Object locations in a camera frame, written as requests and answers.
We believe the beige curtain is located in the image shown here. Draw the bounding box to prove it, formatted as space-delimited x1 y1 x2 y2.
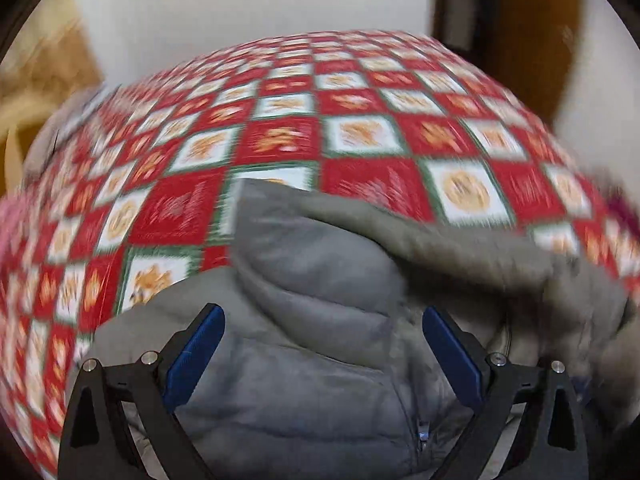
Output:
0 0 106 111

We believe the cream wooden headboard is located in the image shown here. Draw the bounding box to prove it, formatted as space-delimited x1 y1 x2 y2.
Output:
0 74 97 196

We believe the striped grey pillow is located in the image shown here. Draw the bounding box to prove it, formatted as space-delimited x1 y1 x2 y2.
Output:
23 84 113 184

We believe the red patchwork bedspread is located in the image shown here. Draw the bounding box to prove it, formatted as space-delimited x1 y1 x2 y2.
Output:
1 30 639 479

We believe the brown wooden door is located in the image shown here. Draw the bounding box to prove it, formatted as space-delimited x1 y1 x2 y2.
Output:
477 0 582 124

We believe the grey puffer jacket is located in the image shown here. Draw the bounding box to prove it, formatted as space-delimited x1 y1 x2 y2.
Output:
67 180 639 479

